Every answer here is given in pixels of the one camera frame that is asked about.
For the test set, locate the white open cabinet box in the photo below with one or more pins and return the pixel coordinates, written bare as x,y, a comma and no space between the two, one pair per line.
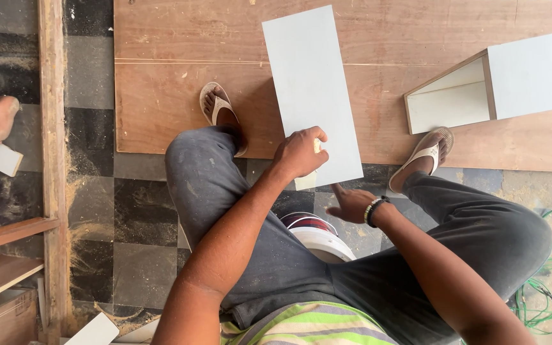
530,72

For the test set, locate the person's left white sandal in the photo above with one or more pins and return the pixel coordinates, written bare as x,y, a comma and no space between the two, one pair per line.
211,96

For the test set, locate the white round plastic container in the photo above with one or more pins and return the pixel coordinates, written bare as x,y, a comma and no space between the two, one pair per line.
324,242

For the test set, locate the white laminated panel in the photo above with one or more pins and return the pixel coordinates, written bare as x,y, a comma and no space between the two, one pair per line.
312,81

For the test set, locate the person's right white sandal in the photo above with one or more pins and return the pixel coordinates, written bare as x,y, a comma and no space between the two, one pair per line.
424,153

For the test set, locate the person's left hand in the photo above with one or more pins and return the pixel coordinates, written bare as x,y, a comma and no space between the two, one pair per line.
295,155

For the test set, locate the long wooden beam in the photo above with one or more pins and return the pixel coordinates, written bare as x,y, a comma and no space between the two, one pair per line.
53,120

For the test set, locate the small tan wood block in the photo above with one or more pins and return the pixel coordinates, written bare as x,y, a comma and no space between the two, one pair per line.
317,145

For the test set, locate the brown wooden plank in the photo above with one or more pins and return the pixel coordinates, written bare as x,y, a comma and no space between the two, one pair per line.
7,235

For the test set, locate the person's right hand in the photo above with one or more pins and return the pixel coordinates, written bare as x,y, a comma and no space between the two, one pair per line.
355,206

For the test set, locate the large brown plywood sheet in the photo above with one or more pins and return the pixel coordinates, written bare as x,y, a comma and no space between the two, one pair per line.
400,38

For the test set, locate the green striped shirt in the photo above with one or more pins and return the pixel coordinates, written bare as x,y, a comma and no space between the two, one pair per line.
304,326

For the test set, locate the person's white sandal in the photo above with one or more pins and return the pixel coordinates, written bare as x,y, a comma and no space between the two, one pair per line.
424,153
211,96

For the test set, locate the white board strip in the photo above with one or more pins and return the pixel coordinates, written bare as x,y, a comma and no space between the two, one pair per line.
94,333

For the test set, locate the dark grey trousers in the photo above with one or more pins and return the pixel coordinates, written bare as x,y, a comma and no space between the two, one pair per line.
209,191

